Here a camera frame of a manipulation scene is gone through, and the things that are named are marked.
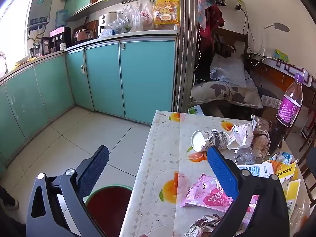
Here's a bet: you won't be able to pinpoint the white kitchen appliance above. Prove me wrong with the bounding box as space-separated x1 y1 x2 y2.
99 12 119 37

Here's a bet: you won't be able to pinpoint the fruit print tablecloth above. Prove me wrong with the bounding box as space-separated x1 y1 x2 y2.
123 111 311 237

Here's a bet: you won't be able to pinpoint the wall water heater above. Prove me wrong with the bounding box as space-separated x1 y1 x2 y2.
27 0 55 29

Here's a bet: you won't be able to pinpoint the white green booklet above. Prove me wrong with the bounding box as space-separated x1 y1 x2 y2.
188 106 205 116

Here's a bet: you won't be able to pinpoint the blue white snack wrapper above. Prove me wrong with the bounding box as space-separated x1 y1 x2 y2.
269 151 293 165

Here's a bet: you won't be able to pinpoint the purple label soda bottle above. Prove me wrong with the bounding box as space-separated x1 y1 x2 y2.
268 73 308 155

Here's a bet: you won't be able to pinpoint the green trash bin red liner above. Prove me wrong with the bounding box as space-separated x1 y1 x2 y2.
84 184 134 237

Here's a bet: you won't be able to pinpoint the wooden sideboard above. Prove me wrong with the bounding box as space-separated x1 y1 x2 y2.
257 57 316 139

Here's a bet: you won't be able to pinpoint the white cable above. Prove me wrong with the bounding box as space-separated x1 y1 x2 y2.
194 25 205 84

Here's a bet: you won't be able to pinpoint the hanging red print plastic bag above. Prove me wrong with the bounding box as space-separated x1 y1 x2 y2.
138 1 155 30

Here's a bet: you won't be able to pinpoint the hanging clothes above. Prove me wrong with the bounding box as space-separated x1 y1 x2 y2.
197 0 226 55

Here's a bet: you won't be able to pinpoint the black cable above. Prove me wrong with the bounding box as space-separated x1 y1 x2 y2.
241 7 250 55

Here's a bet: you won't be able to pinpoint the foil burger wrapper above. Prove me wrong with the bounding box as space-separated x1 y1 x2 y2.
184 213 247 237

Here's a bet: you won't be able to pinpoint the white printed box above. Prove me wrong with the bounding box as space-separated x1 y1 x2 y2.
260 95 282 108

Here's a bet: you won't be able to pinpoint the crumpled white paper carton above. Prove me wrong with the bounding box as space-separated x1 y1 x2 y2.
227 123 255 150

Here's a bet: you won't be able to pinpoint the small black appliance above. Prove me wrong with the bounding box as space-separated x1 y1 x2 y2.
41 38 51 55

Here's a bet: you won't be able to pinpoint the green card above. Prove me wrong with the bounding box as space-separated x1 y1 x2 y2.
275 49 290 63

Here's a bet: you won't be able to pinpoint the floral cushion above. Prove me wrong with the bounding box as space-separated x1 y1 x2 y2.
190 81 263 109

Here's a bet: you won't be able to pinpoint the printed paper cup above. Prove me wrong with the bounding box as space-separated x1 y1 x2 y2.
191 128 231 152

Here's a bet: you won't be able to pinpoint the pink snack wrapper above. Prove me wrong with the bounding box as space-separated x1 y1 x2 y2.
180 173 260 213

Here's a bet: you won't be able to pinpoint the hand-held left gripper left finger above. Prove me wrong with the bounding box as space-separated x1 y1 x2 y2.
26 145 109 237

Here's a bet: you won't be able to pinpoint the yellow wet wipes pack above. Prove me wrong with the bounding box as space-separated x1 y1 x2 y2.
153 0 181 26

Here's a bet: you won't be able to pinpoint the white plastic bag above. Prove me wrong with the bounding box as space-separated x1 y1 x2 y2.
101 17 129 38

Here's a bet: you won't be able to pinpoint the grey sliding door frame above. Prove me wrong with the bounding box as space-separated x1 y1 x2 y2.
176 0 198 114

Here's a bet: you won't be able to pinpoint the bubble wrap bag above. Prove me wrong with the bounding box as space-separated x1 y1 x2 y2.
210 54 258 92

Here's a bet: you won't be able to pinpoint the copper rice cooker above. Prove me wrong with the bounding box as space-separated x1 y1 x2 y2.
73 28 95 43

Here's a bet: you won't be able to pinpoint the blue water jug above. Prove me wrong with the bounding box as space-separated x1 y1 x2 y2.
55 9 69 28

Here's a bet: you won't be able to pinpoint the dark wooden chair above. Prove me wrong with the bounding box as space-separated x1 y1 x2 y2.
212 27 250 62

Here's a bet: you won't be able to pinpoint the yellow cardboard box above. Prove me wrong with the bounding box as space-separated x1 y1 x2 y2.
263 159 302 215

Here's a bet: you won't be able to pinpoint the teal lower kitchen cabinets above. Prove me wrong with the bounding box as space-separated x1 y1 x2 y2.
0 33 179 166

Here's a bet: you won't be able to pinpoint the brown bread packet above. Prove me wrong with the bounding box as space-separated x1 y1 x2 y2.
250 115 272 157

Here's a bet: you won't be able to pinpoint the white blue milk carton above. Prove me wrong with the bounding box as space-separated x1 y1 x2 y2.
237 163 274 178

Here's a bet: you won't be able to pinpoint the person's left leg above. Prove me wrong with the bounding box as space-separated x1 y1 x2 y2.
0 186 20 211

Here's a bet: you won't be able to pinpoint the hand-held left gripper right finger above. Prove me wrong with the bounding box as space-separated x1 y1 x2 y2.
207 146 290 237

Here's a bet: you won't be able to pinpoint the grey wall lamp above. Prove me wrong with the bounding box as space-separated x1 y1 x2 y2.
264 23 290 32

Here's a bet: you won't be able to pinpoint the black pink drink machine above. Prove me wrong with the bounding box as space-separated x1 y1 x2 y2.
49 27 72 52

